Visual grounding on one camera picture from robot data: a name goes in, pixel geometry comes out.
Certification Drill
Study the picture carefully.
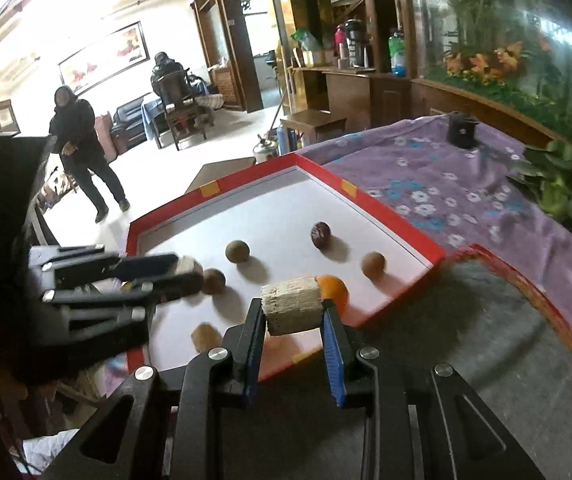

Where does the green potted plant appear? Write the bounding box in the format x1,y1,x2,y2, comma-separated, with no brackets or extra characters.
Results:
507,140,572,234

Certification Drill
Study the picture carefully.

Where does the framed wall painting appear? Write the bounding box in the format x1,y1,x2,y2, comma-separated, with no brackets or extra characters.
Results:
59,22,150,96

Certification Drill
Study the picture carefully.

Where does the red date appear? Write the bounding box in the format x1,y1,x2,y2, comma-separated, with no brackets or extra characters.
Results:
310,222,333,250

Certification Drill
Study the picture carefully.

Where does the dark brown longan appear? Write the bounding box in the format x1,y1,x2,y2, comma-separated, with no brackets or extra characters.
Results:
225,240,250,264

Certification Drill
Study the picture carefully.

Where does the floral glass display panel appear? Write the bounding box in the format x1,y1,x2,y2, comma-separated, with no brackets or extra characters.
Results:
413,0,572,144

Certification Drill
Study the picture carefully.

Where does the beige rounded foam block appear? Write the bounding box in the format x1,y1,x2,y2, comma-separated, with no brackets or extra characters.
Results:
190,323,223,354

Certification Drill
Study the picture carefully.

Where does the black steel thermos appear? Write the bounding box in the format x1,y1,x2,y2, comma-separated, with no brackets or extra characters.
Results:
344,18,368,68

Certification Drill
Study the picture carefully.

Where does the wooden chair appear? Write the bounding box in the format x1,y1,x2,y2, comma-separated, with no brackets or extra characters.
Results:
158,72,207,150

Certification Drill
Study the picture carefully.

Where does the orange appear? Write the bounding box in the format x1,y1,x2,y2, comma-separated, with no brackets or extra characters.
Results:
315,274,350,318

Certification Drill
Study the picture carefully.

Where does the pink thermos bottle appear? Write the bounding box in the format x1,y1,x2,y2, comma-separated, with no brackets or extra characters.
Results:
333,24,348,58

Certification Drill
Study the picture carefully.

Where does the grey felt mat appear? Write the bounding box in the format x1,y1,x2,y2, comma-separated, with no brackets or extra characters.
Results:
223,261,572,479

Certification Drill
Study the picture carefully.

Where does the red white tray box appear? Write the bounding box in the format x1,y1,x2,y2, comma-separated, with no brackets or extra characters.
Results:
126,154,446,370

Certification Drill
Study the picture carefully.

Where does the purple floral tablecloth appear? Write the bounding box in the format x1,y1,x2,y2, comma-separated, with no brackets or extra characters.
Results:
299,115,572,330

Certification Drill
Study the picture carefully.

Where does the green water bottle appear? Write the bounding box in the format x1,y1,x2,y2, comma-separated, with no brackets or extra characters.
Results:
388,29,406,77

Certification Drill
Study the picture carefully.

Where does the seated person in black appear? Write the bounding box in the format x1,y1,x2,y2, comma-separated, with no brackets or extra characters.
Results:
150,51,199,105

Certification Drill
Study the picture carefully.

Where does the wooden side table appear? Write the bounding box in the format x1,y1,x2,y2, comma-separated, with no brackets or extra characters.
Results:
280,110,347,145

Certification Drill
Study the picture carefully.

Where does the standing person in black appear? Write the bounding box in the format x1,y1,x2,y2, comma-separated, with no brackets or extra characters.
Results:
48,86,130,223

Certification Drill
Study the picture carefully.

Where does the beige hexagonal foam block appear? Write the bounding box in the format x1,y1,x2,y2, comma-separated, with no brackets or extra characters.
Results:
261,276,324,336

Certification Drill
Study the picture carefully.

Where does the brown round longan fruit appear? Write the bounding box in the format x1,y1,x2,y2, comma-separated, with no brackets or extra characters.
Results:
361,252,387,282

